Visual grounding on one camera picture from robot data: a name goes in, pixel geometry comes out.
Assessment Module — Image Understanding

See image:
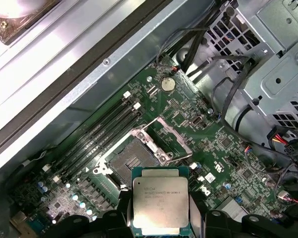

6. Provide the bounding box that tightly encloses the CPU socket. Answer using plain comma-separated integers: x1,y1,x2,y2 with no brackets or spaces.
93,128,173,191

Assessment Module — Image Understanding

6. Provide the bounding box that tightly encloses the silver metal drive cage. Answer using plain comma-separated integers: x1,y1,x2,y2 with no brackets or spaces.
205,0,298,149

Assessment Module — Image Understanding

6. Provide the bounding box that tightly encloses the thin black cable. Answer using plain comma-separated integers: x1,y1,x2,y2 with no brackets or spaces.
156,26,210,73

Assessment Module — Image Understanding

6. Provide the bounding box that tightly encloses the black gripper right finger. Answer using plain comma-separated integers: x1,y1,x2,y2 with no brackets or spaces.
188,190,286,238

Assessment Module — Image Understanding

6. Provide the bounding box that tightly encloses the silver and green CPU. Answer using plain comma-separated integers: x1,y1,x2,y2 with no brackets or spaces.
131,166,190,238

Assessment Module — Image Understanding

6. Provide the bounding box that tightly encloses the orange wire bundle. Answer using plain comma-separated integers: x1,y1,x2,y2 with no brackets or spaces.
269,131,298,149

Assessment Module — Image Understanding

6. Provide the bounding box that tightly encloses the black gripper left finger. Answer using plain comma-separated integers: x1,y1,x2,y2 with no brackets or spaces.
62,187,134,238

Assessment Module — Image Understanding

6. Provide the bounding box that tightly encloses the green motherboard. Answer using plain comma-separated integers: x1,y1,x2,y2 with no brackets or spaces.
4,56,298,238

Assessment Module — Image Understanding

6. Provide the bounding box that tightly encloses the silver finned heatsink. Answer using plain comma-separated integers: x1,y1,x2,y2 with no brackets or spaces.
220,195,251,225

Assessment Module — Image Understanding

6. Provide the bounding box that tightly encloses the black and grey PC case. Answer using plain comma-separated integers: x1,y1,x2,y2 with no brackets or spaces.
0,0,298,238

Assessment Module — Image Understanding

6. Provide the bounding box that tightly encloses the round coin battery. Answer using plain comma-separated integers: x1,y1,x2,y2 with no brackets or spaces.
160,75,176,94

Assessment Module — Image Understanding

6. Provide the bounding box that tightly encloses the thick black cable bundle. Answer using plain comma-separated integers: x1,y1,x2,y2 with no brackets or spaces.
183,29,209,76

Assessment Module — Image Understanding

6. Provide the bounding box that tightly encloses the black RAM slot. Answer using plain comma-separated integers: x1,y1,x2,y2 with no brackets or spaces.
43,91,131,173
59,110,146,188
52,103,142,183
49,99,136,177

